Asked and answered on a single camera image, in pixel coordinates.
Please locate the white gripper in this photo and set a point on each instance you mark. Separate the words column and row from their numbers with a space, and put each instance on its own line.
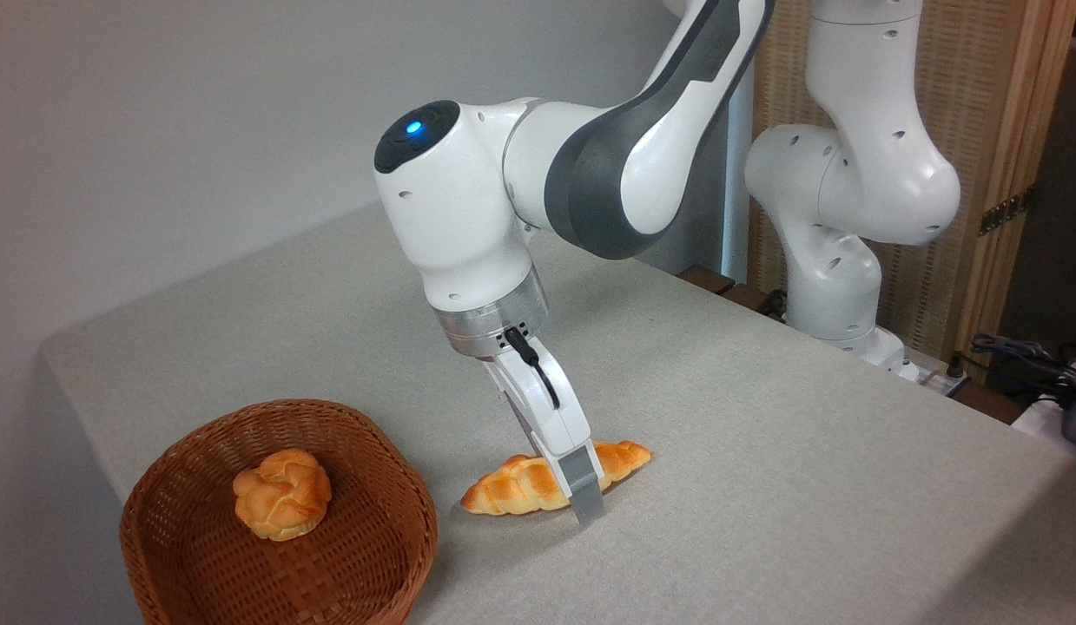
column 551, row 417

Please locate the long braided bread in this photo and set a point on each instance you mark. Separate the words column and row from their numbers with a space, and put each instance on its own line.
column 511, row 486

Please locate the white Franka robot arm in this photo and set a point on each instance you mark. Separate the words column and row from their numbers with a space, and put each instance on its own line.
column 468, row 217

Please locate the brown wicker basket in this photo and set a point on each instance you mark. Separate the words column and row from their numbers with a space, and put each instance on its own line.
column 355, row 555

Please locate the round knotted bread roll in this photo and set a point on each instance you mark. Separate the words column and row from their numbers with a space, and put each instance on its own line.
column 281, row 495

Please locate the grey tablecloth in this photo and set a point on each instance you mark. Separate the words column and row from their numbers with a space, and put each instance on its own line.
column 763, row 486

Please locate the white vertical pipe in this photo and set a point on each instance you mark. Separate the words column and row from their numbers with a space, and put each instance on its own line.
column 736, row 252

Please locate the white power strip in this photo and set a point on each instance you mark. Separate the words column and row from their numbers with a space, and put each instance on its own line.
column 941, row 380

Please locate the brass screen hinge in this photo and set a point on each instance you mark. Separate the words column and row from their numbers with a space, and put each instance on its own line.
column 1006, row 211

